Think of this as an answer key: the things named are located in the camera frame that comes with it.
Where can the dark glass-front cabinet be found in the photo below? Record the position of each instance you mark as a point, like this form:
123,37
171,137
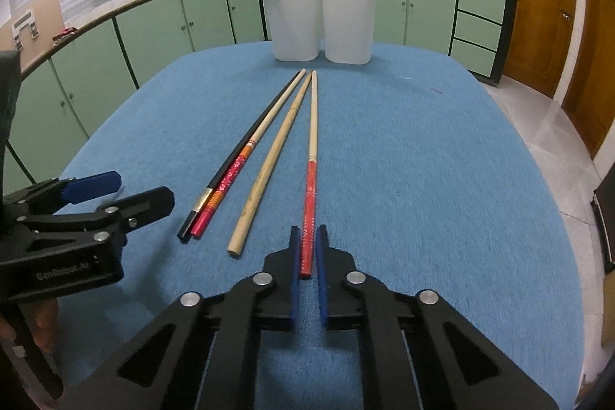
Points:
606,237

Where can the plain bamboo chopstick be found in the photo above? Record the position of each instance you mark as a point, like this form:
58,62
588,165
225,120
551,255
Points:
263,184

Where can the red cloth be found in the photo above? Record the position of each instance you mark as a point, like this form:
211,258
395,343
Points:
65,34

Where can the black chopstick with gold band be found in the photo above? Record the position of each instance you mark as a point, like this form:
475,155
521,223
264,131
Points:
185,231

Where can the green base cabinets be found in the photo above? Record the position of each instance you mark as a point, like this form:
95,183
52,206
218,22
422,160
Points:
144,40

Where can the white two-compartment utensil holder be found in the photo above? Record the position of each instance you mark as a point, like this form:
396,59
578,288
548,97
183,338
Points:
346,21

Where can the blue table mat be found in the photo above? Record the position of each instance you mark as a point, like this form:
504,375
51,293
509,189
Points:
432,198

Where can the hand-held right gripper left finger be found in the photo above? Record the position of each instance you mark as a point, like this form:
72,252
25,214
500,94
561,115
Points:
294,275

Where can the person's left hand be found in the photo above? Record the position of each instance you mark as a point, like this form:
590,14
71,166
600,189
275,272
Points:
45,328

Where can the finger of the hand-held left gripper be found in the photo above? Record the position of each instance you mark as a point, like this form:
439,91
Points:
91,188
149,203

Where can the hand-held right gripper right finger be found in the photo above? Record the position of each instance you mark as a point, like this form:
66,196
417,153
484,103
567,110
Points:
323,275

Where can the beige water purifier panel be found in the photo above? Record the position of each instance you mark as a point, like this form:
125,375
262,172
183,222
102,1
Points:
43,11

